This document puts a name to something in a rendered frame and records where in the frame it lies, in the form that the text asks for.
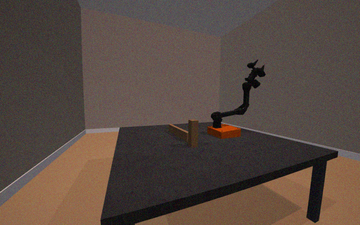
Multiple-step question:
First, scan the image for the brown wooden post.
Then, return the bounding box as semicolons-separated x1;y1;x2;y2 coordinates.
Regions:
188;119;199;148

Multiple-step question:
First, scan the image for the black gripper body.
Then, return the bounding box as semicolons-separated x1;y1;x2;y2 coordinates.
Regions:
247;63;266;77

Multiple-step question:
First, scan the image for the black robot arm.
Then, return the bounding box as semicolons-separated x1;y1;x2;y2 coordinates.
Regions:
211;67;263;129

